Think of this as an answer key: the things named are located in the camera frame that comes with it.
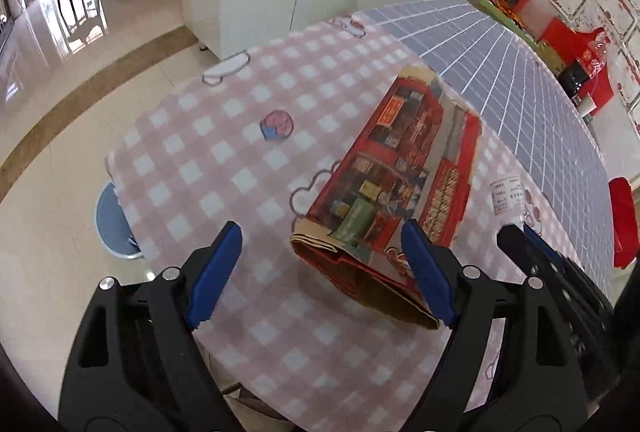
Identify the dark green box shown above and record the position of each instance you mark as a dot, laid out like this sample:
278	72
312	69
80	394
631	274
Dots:
547	50

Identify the red chair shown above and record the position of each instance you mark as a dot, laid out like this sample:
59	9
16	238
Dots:
625	222

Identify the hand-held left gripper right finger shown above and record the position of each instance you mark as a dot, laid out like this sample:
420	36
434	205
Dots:
430	277

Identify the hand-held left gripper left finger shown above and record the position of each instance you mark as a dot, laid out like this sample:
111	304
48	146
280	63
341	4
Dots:
215	277

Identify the pink checked cartoon tablecloth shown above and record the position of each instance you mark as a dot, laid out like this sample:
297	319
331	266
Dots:
225	136

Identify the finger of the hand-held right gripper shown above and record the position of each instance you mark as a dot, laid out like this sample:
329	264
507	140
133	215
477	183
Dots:
515	244
547	244

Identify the blue grid tablecloth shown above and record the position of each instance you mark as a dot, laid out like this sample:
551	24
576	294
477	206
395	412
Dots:
500	61

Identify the clear wrapper with white label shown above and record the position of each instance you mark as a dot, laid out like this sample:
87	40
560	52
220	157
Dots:
505	197

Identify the white paper cup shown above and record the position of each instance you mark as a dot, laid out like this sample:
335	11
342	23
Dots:
587	105

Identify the cola bottle red label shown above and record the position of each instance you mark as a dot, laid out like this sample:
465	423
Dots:
592	54

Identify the green flat box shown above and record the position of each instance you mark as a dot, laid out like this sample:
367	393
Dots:
505	19

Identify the light blue plastic bin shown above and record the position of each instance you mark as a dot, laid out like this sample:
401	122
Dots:
112	222

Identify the red printed paper bag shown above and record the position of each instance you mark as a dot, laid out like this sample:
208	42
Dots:
400	161

